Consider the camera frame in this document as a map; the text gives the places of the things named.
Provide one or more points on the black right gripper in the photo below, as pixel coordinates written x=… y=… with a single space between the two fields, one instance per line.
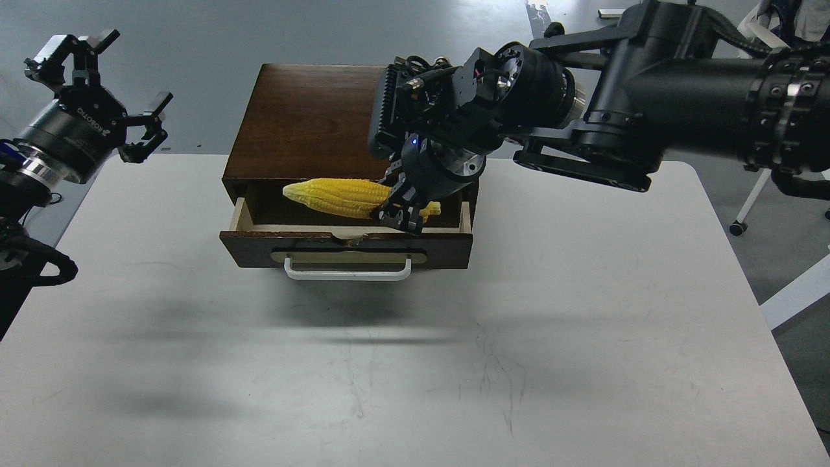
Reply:
x=429 y=170

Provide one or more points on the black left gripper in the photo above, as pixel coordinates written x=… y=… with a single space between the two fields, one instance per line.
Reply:
x=85 y=122

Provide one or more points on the yellow corn cob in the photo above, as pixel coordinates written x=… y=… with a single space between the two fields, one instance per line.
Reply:
x=354 y=198

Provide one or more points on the wooden drawer with white handle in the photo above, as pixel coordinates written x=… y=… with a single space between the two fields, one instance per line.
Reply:
x=347 y=250

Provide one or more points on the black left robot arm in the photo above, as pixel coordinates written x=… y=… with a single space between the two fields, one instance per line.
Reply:
x=28 y=178

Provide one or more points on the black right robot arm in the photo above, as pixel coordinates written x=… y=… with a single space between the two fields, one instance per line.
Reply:
x=603 y=106

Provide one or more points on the dark wooden drawer cabinet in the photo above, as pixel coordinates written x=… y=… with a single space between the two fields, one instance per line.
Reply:
x=302 y=121

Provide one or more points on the grey floor tape strip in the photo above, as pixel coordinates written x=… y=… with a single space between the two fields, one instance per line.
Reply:
x=541 y=24

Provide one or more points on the white desk base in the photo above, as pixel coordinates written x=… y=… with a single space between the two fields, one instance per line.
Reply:
x=610 y=13

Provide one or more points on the white office chair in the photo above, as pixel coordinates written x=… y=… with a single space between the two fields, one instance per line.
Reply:
x=780 y=24

